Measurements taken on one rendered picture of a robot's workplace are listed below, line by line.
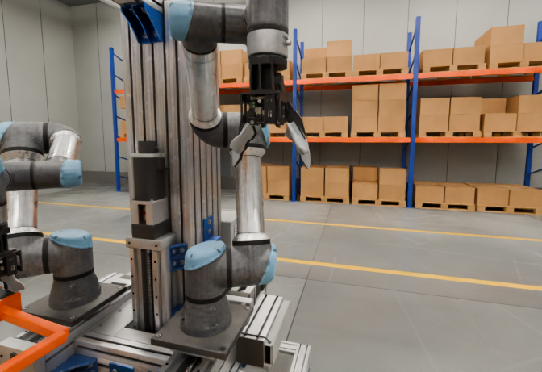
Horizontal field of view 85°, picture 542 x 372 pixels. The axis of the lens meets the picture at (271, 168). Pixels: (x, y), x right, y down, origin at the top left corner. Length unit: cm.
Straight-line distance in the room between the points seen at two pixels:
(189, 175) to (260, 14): 63
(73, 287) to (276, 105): 93
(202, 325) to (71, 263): 49
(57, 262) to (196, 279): 48
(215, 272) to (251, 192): 25
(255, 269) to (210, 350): 23
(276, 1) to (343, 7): 878
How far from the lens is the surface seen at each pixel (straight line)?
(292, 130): 54
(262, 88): 53
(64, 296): 122
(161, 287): 112
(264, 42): 55
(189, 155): 103
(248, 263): 88
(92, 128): 1255
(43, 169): 96
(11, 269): 92
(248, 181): 90
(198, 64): 72
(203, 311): 92
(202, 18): 66
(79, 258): 118
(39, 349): 77
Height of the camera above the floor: 158
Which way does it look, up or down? 6 degrees down
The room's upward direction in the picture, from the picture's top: straight up
